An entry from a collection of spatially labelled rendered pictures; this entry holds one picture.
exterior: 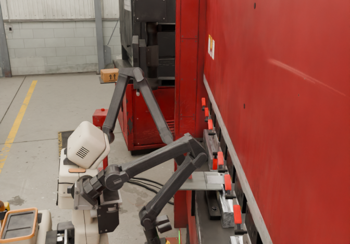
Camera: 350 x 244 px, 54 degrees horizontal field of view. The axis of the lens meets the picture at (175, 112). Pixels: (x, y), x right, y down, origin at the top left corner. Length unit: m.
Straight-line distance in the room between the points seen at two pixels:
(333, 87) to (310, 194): 0.21
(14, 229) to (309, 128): 1.52
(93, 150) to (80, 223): 0.41
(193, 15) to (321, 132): 1.98
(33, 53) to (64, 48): 0.70
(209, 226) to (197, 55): 1.27
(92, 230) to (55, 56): 7.24
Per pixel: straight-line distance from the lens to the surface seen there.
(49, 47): 8.76
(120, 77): 1.86
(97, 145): 1.58
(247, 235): 1.20
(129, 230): 3.21
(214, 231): 1.80
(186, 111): 2.68
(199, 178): 1.96
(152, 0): 2.67
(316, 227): 0.68
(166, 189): 1.56
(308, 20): 0.71
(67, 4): 8.64
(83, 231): 1.80
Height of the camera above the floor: 2.00
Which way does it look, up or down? 20 degrees down
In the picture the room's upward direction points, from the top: 1 degrees clockwise
